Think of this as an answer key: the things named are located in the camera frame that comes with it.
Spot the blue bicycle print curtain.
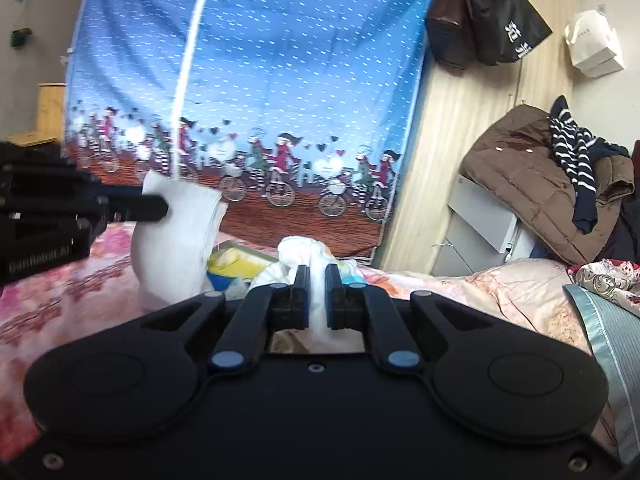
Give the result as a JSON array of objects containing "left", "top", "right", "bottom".
[{"left": 65, "top": 0, "right": 430, "bottom": 261}]

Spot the floral patterned pillow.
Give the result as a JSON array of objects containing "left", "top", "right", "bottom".
[{"left": 567, "top": 259, "right": 640, "bottom": 316}]

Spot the wooden side shelf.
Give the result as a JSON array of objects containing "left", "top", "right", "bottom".
[{"left": 8, "top": 82, "right": 65, "bottom": 146}]

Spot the small white cloth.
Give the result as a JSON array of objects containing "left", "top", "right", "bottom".
[{"left": 130, "top": 171, "right": 227, "bottom": 312}]

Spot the grey tray with frog picture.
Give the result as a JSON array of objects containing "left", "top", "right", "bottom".
[{"left": 205, "top": 240, "right": 278, "bottom": 300}]

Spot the white whale print cloth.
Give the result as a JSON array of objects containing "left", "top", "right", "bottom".
[{"left": 250, "top": 236, "right": 366, "bottom": 354}]

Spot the navy white striped garment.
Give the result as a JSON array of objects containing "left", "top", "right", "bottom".
[{"left": 549, "top": 96, "right": 629, "bottom": 234}]

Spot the black shopping bag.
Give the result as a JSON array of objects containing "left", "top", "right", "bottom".
[{"left": 466, "top": 0, "right": 552, "bottom": 66}]

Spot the wooden wardrobe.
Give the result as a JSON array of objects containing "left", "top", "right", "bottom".
[{"left": 374, "top": 0, "right": 578, "bottom": 273}]

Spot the grey storage box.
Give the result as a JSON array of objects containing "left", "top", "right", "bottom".
[{"left": 432, "top": 174, "right": 536, "bottom": 276}]

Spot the brown puffer jacket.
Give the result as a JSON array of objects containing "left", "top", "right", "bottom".
[{"left": 460, "top": 104, "right": 634, "bottom": 264}]

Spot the white paper gift bag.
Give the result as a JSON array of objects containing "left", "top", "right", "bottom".
[{"left": 564, "top": 10, "right": 625, "bottom": 79}]

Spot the dark brown handbag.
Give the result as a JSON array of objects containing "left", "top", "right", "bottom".
[{"left": 425, "top": 0, "right": 475, "bottom": 72}]

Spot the teal satin pillow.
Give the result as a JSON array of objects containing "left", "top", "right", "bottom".
[{"left": 563, "top": 284, "right": 640, "bottom": 464}]

